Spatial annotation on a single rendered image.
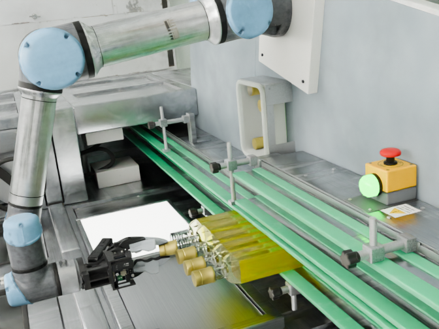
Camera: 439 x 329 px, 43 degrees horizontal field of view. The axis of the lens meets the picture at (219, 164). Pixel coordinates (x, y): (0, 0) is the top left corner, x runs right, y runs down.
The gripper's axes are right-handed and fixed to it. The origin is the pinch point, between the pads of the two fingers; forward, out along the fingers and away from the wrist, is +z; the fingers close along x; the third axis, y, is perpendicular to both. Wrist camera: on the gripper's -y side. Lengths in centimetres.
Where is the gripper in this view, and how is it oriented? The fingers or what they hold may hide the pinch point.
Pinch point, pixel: (162, 249)
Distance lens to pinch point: 135.0
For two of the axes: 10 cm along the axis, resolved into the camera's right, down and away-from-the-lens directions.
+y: 3.7, 2.4, -9.0
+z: 9.3, -1.8, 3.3
